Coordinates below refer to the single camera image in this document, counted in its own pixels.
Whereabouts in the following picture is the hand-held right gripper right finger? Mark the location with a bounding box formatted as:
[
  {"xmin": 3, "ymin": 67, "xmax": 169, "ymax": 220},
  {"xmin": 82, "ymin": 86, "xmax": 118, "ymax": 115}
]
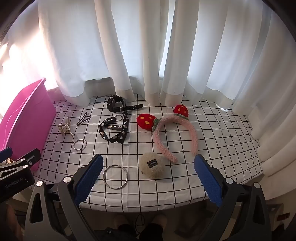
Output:
[{"xmin": 194, "ymin": 154, "xmax": 272, "ymax": 241}]

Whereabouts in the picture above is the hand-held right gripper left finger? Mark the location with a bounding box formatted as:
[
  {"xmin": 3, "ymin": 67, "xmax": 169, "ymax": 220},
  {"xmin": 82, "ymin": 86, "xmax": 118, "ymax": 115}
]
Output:
[{"xmin": 24, "ymin": 154, "xmax": 104, "ymax": 241}]

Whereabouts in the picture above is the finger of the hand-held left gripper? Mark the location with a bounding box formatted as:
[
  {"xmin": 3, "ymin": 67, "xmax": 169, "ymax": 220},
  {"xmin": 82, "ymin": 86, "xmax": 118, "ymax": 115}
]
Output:
[
  {"xmin": 0, "ymin": 149, "xmax": 41, "ymax": 179},
  {"xmin": 0, "ymin": 147, "xmax": 12, "ymax": 163}
]

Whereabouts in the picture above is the large silver bangle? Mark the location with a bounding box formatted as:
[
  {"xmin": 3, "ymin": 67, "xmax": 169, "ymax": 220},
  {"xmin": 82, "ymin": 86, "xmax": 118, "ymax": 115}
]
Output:
[{"xmin": 103, "ymin": 164, "xmax": 128, "ymax": 189}]

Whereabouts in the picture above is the pink plastic bin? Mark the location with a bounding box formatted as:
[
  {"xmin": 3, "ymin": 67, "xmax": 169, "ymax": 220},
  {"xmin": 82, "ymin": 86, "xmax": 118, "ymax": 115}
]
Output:
[{"xmin": 0, "ymin": 77, "xmax": 57, "ymax": 172}]

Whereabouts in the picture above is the black printed lanyard strap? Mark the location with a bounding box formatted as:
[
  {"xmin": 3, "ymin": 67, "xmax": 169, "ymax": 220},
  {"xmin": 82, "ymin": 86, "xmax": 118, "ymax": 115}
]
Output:
[{"xmin": 98, "ymin": 111, "xmax": 130, "ymax": 145}]

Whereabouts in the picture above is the pink fluffy strawberry headband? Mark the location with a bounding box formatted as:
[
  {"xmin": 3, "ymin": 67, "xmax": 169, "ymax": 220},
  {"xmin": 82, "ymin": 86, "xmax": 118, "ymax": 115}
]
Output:
[{"xmin": 136, "ymin": 105, "xmax": 198, "ymax": 164}]

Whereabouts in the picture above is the white black-grid tablecloth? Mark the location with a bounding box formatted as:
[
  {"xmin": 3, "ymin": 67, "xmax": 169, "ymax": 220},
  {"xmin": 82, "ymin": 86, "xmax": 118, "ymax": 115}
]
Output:
[{"xmin": 38, "ymin": 94, "xmax": 264, "ymax": 212}]

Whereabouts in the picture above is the pearl hair claw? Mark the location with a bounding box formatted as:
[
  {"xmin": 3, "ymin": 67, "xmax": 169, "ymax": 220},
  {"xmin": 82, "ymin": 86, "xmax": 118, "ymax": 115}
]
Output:
[{"xmin": 58, "ymin": 116, "xmax": 75, "ymax": 138}]

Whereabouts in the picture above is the black hair pin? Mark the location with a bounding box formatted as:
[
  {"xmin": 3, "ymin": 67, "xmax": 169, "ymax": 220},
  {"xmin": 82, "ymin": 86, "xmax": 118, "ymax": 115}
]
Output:
[{"xmin": 76, "ymin": 112, "xmax": 91, "ymax": 126}]

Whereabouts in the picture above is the beige slipper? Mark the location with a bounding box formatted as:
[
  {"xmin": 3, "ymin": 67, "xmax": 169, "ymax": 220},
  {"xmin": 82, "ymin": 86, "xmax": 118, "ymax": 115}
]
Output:
[{"xmin": 150, "ymin": 214, "xmax": 167, "ymax": 229}]

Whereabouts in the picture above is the black studded wristband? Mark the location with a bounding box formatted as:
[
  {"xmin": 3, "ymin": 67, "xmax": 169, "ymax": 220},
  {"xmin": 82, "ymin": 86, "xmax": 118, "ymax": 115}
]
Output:
[{"xmin": 107, "ymin": 95, "xmax": 144, "ymax": 113}]

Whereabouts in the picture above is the white sheer curtain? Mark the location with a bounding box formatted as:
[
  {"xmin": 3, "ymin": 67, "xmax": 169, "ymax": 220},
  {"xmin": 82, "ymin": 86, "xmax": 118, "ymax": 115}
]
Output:
[{"xmin": 0, "ymin": 0, "xmax": 296, "ymax": 176}]

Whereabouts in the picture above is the black cable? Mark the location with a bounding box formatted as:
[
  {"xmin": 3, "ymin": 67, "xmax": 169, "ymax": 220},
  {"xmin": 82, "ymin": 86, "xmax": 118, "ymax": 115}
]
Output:
[{"xmin": 135, "ymin": 214, "xmax": 145, "ymax": 232}]

